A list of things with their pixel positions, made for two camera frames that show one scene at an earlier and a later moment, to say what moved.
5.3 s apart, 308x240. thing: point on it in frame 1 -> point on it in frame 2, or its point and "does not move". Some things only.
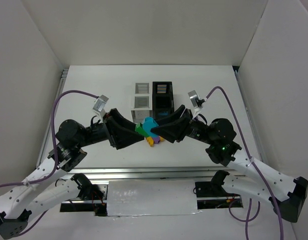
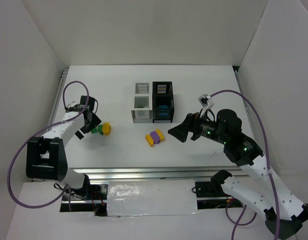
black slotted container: x=162 y=99 does not move
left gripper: x=109 y=130 -> x=91 y=120
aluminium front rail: x=103 y=175 does not move
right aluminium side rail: x=258 y=146 does not move
